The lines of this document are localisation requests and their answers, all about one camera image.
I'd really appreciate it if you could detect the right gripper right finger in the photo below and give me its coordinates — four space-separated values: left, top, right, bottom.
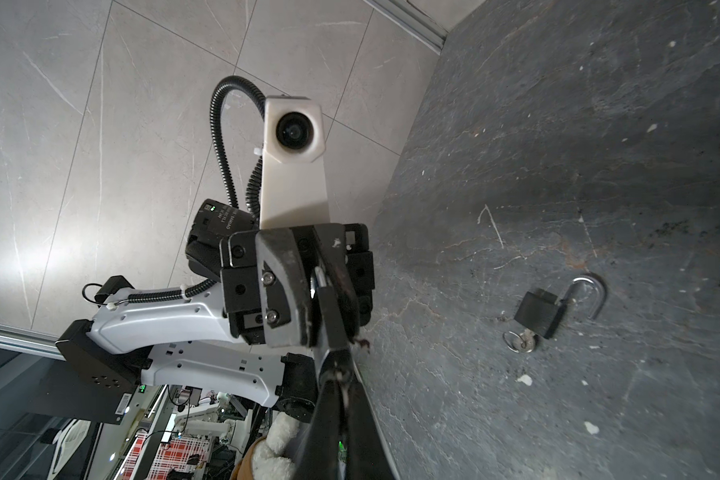
343 353 396 479

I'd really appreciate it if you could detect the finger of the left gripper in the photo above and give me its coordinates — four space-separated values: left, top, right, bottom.
311 223 371 347
255 228 312 348

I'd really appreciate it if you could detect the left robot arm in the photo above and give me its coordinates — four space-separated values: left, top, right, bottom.
56 200 375 422

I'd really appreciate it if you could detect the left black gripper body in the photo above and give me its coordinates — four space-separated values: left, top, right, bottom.
219 223 375 345

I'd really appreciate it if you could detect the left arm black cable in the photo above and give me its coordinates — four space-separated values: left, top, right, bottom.
81 74 268 306

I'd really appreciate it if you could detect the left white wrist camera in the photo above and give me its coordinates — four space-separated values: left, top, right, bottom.
259 96 330 229

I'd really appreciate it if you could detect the black padlock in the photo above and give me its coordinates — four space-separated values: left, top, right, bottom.
502 274 607 354
311 267 351 387

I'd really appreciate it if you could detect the brown plush toy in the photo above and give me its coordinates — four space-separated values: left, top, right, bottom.
230 413 302 480

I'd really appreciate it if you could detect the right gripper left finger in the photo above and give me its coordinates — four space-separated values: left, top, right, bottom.
293 351 344 480

